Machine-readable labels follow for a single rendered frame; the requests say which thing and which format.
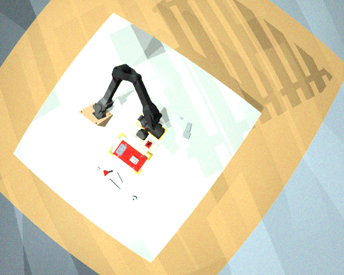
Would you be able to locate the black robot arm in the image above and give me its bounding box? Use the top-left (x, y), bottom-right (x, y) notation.
top-left (92, 64), bottom-right (165, 139)

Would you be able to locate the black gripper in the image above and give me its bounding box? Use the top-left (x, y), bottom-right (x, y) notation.
top-left (136, 113), bottom-right (162, 140)

